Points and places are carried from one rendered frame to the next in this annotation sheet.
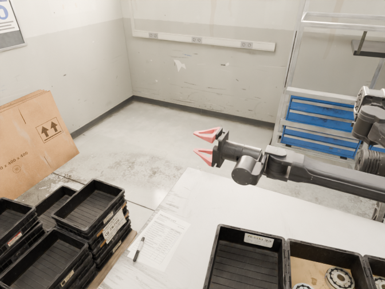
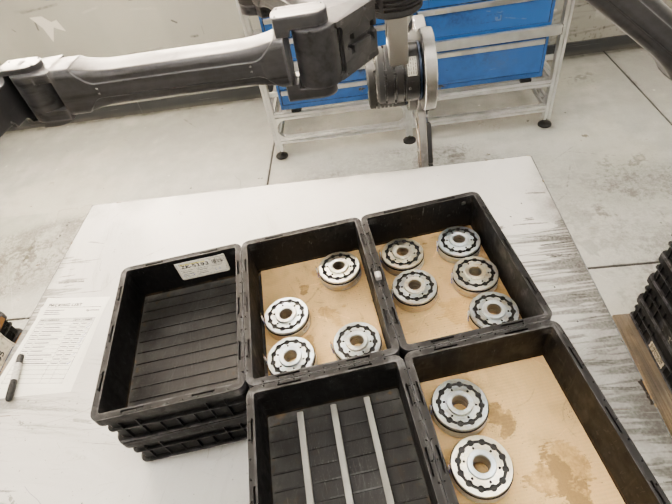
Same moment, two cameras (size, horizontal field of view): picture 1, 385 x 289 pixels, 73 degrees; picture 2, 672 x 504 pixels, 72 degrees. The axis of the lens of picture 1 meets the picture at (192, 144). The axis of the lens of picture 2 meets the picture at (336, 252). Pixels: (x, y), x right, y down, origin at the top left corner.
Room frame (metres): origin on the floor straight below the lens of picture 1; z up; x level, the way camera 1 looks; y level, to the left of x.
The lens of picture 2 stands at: (-0.17, -0.39, 1.70)
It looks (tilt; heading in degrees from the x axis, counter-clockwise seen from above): 46 degrees down; 344
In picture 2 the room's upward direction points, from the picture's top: 12 degrees counter-clockwise
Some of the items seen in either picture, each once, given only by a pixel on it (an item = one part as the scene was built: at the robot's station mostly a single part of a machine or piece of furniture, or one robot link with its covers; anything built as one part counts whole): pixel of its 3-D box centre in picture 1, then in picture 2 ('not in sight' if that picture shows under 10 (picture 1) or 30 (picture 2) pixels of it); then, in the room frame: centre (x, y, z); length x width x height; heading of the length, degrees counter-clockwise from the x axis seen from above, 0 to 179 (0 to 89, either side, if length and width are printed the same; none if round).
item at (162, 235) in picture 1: (160, 237); (54, 341); (0.88, 0.17, 0.70); 0.33 x 0.23 x 0.01; 155
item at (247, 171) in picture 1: (258, 168); (3, 111); (0.55, -0.18, 1.45); 0.12 x 0.11 x 0.09; 65
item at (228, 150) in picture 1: (230, 151); not in sight; (0.62, -0.11, 1.45); 0.07 x 0.07 x 0.10; 65
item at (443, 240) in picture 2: not in sight; (458, 240); (0.49, -0.89, 0.86); 0.10 x 0.10 x 0.01
